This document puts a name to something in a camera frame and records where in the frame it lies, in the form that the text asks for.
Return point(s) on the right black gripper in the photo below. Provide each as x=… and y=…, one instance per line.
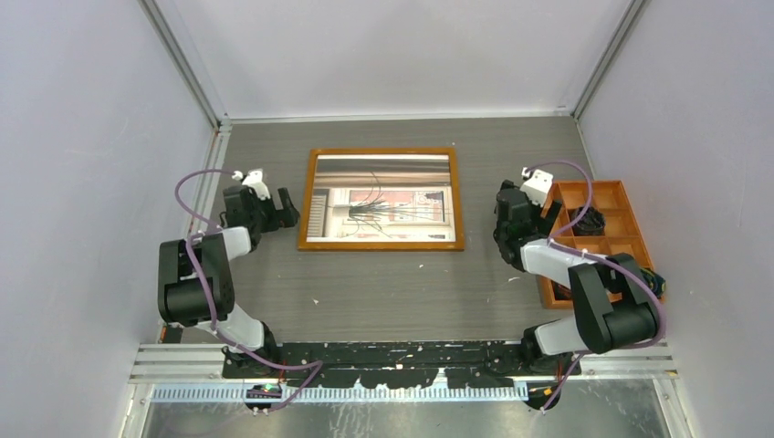
x=542, y=224

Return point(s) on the orange wooden picture frame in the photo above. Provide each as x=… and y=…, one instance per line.
x=381, y=245

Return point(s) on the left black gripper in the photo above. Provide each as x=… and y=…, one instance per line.
x=284, y=218

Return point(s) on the orange wooden compartment tray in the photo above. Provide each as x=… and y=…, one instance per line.
x=622, y=233

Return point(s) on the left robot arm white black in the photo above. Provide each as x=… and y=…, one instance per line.
x=195, y=283

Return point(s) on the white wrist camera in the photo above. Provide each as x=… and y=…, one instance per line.
x=255, y=180
x=536, y=185

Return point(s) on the black rolled item in tray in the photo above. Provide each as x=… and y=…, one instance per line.
x=592, y=223

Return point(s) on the photo of plant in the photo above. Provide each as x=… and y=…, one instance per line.
x=381, y=196

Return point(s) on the aluminium rail at front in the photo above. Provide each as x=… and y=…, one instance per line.
x=193, y=373

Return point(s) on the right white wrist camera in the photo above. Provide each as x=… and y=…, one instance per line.
x=536, y=185

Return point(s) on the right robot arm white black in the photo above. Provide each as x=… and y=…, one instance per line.
x=612, y=306

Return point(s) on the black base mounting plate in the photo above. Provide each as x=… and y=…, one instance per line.
x=395, y=365

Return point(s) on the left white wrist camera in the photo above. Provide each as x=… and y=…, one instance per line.
x=255, y=180

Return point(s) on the blue yellow rolled item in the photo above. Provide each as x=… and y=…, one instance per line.
x=654, y=281

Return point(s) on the black orange rolled item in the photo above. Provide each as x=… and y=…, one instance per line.
x=560, y=292

